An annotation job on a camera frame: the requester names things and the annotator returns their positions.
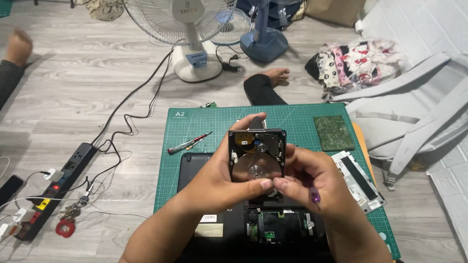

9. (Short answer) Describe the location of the person's left hand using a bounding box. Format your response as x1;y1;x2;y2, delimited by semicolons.
183;113;274;220

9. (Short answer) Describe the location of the person's right hand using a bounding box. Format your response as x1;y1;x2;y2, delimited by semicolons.
272;143;352;220

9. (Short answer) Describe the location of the black hard drive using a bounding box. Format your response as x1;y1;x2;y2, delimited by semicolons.
228;127;287;205

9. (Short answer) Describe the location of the silver laptop cover panel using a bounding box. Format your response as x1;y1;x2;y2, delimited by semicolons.
331;150;388;215

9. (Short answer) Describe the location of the opened black laptop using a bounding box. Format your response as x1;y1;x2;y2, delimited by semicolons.
177;151;331;263

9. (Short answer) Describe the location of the large green circuit board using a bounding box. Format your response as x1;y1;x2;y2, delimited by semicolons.
312;115;356;152

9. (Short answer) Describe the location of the green cutting mat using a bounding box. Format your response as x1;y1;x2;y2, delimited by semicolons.
154;103;401;261

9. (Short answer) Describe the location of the grey backpack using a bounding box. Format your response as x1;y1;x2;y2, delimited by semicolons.
329;51;468;191

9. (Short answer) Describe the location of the person's right leg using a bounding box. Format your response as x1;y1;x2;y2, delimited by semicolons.
243;67;292;107

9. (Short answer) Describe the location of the person's leg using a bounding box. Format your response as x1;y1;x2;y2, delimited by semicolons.
0;27;34;111
243;67;292;107

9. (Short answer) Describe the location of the black plug adapter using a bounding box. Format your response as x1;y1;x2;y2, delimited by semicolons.
215;45;243;73

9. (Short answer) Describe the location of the clear bag of patterned clothes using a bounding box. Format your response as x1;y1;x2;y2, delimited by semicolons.
304;38;404;100

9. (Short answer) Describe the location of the white table fan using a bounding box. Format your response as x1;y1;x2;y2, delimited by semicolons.
122;0;239;83

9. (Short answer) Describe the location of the blue floor fan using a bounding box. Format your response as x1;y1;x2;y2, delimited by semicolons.
214;0;305;64

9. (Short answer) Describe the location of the black power strip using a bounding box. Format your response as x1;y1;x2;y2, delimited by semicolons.
14;142;99;242

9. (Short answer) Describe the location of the white charger plug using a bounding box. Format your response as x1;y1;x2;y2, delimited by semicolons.
43;168;65;182
12;208;37;223
0;223;23;239

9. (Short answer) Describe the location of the brown cardboard box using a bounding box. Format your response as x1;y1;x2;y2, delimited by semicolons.
304;0;366;28

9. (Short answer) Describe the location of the black phone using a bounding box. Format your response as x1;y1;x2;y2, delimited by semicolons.
0;174;26;207

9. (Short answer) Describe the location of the camouflage cloth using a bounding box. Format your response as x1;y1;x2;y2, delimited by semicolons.
72;0;125;22

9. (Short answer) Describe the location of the person's left leg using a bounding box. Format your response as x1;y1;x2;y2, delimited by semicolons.
0;27;34;111

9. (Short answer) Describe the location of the red clear handled screwdriver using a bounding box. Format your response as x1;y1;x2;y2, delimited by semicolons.
167;131;214;155

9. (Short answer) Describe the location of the looped black cable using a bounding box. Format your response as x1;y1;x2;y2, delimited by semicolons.
86;66;172;190

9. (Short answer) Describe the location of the white charging cable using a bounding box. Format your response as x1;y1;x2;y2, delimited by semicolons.
0;197;149;220

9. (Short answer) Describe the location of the long black power cable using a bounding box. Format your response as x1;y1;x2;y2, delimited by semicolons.
89;47;175;147

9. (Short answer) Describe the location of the key bunch with red ring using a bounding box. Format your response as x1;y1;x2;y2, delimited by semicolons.
55;195;90;239

